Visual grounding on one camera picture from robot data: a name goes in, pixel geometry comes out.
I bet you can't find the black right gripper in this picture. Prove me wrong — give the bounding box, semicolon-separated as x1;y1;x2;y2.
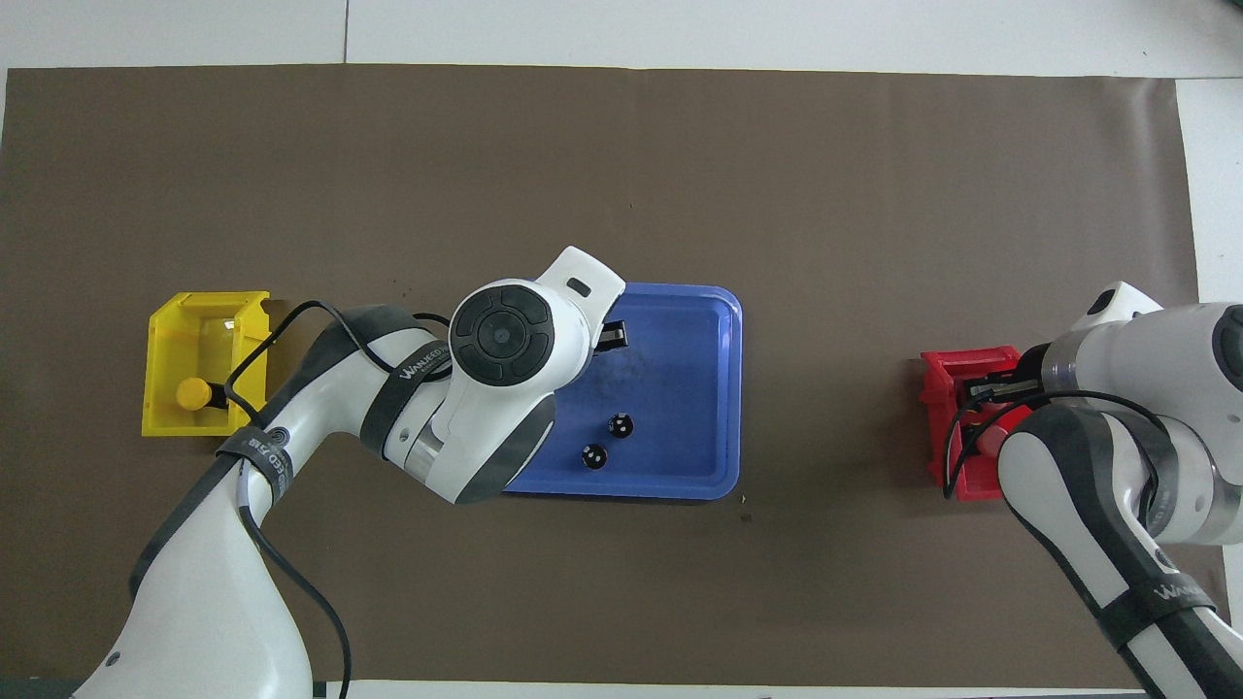
966;344;1056;401

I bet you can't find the red push button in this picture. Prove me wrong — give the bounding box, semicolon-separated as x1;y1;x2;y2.
974;406;1032;457

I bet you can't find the red plastic bin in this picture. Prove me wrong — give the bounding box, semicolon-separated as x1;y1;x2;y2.
920;348;1045;502

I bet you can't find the blue plastic tray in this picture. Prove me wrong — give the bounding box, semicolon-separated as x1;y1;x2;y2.
500;283;744;502

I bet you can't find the brown paper table mat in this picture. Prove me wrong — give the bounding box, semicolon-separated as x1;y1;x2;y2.
0;64;1234;685

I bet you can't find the yellow plastic bin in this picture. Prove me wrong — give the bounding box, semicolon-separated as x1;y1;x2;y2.
142;291;273;438

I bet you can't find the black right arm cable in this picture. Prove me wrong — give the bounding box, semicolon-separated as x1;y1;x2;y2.
942;388;1171;501

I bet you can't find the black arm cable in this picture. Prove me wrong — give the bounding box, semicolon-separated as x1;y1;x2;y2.
942;388;1171;501
223;299;453;699

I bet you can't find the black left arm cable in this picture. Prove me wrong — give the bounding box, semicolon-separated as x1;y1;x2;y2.
223;299;453;699

